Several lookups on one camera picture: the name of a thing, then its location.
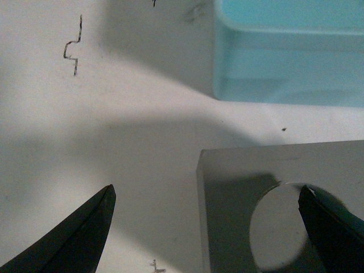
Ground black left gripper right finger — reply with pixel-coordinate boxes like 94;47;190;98
298;185;363;272

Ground gray plate with hole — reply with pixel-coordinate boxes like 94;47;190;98
197;140;363;272

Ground blue plastic box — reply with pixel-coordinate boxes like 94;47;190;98
213;1;363;107

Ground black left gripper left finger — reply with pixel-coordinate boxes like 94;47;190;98
1;184;116;272

